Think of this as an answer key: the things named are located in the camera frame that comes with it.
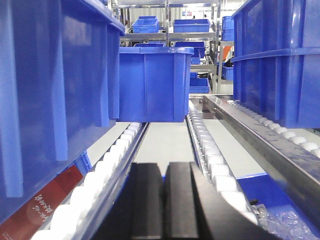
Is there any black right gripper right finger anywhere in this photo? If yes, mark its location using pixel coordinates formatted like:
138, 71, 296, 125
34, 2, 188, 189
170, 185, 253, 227
164, 162, 277, 240

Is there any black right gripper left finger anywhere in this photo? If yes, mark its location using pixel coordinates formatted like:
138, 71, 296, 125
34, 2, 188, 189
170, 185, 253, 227
92, 163, 164, 240

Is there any blue bin with plastic wrap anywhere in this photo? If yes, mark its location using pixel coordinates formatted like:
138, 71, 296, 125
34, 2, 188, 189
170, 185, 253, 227
237, 172, 320, 237

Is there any blue bin lower floor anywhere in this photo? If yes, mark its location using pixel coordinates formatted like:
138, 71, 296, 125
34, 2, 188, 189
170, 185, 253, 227
189, 78, 210, 94

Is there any blue bin centre on rollers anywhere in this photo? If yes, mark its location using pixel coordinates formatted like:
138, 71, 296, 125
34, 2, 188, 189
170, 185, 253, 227
118, 47, 194, 123

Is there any blue bin shelf right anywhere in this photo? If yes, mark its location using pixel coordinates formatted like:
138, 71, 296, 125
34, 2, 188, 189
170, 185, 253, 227
173, 19, 210, 33

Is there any blue bin shelf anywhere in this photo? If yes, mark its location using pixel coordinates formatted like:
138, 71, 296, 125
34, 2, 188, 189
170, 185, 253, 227
132, 16, 159, 33
173, 19, 210, 33

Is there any blue bin shelf left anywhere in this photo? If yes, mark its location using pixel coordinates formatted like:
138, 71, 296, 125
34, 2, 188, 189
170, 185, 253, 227
132, 16, 159, 33

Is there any red label card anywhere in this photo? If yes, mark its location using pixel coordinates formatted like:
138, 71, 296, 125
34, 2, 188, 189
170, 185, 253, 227
0, 165, 83, 240

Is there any blue stacked bins right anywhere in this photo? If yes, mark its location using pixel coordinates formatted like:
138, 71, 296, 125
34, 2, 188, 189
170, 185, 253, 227
232, 0, 320, 129

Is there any steel shelf rack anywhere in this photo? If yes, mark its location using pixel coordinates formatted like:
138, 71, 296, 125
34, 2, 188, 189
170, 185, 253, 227
111, 0, 233, 95

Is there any middle white roller rail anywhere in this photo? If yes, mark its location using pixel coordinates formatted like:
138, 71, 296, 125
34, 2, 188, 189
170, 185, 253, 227
186, 101, 258, 225

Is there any white roller rail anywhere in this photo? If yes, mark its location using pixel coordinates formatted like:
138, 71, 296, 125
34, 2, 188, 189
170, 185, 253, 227
186, 101, 258, 225
32, 122, 149, 240

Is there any left white roller rail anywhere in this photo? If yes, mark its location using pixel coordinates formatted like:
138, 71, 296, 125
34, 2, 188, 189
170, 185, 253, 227
32, 122, 149, 240

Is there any right steel roller rail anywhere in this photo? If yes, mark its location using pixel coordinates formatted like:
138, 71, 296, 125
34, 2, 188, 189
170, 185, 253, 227
202, 94, 320, 215

